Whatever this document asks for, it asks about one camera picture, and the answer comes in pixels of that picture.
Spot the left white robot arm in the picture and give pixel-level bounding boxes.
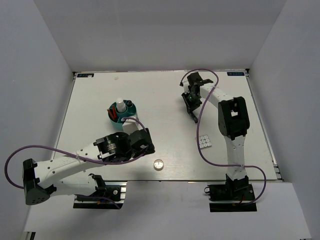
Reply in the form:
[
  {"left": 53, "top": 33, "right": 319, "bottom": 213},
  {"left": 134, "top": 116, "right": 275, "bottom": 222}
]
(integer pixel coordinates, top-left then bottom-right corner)
[{"left": 22, "top": 128, "right": 155, "bottom": 206}]

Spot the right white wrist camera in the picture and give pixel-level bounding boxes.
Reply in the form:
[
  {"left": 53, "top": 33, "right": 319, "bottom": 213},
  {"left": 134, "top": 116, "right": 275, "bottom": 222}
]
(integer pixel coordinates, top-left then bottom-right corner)
[{"left": 179, "top": 81, "right": 190, "bottom": 94}]

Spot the clear eyeshadow palette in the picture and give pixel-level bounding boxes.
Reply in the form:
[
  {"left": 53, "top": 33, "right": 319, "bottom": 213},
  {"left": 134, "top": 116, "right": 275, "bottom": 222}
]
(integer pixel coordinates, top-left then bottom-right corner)
[{"left": 198, "top": 134, "right": 212, "bottom": 150}]

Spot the teal round organizer container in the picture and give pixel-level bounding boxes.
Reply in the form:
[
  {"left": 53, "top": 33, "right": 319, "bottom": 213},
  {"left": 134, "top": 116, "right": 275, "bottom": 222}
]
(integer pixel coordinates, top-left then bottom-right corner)
[{"left": 107, "top": 100, "right": 137, "bottom": 131}]

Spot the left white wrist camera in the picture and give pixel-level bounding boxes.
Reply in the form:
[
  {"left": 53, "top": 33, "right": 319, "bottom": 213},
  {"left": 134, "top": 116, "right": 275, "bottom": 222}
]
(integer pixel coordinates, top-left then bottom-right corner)
[{"left": 121, "top": 117, "right": 139, "bottom": 135}]

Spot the red lip gloss tube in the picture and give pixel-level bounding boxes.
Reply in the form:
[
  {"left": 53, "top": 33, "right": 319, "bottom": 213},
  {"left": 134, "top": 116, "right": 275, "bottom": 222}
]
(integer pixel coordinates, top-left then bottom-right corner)
[
  {"left": 107, "top": 108, "right": 114, "bottom": 119},
  {"left": 111, "top": 105, "right": 118, "bottom": 121}
]

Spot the small round cream jar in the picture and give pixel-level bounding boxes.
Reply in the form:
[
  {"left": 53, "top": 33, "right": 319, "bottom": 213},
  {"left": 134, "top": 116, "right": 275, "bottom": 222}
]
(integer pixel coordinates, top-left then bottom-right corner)
[{"left": 153, "top": 159, "right": 164, "bottom": 171}]

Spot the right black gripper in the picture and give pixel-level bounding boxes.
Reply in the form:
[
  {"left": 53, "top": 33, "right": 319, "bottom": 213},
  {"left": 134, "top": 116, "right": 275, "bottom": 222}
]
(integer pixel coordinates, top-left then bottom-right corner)
[{"left": 181, "top": 90, "right": 202, "bottom": 114}]

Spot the white bottle black cap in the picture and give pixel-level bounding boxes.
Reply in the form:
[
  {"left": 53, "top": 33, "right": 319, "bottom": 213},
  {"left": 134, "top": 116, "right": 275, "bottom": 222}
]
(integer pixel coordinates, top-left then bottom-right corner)
[{"left": 126, "top": 100, "right": 133, "bottom": 107}]

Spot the white round bottle in organizer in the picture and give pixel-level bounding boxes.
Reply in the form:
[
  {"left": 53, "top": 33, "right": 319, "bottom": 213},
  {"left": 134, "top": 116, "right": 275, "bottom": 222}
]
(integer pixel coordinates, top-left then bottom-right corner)
[{"left": 115, "top": 97, "right": 127, "bottom": 114}]

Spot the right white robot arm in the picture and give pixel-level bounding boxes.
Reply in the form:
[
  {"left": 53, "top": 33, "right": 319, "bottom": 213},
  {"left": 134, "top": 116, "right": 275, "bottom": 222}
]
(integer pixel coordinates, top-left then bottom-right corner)
[{"left": 179, "top": 69, "right": 250, "bottom": 200}]

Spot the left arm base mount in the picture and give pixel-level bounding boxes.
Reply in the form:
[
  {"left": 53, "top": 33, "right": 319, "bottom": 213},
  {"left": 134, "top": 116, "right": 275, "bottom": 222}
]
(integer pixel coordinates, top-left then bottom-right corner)
[{"left": 73, "top": 174, "right": 127, "bottom": 210}]

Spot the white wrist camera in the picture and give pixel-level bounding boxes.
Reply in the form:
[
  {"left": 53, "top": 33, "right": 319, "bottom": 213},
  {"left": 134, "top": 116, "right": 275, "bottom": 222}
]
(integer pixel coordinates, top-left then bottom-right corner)
[
  {"left": 121, "top": 117, "right": 139, "bottom": 135},
  {"left": 179, "top": 81, "right": 190, "bottom": 94}
]

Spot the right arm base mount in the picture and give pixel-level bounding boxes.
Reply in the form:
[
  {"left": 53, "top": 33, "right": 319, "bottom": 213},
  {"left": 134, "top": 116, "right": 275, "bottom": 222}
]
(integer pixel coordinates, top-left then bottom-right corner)
[{"left": 204, "top": 184, "right": 257, "bottom": 213}]

